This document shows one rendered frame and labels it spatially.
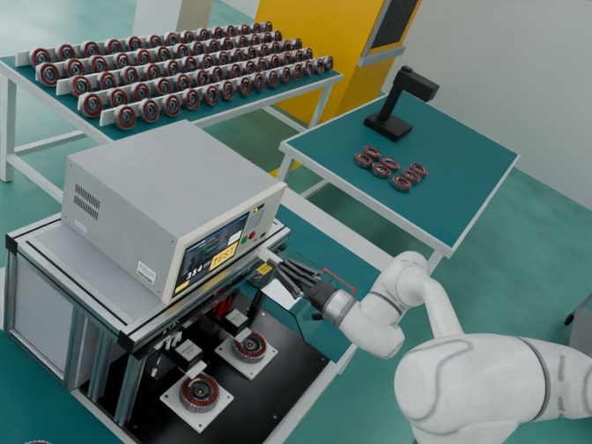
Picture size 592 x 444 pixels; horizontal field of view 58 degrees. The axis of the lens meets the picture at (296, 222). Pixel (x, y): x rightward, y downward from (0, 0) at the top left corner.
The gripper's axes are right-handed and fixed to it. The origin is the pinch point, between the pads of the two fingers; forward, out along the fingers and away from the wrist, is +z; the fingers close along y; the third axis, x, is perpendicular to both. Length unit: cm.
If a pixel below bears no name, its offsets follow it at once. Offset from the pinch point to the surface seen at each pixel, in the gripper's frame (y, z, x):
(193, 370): -21.7, 0.0, -30.2
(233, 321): 1.7, 3.9, -31.2
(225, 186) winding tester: -2.3, 18.5, 13.4
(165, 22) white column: 277, 285, -81
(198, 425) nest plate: -27.1, -9.7, -40.1
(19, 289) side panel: -41, 46, -24
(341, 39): 327, 138, -33
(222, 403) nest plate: -16.9, -9.9, -40.1
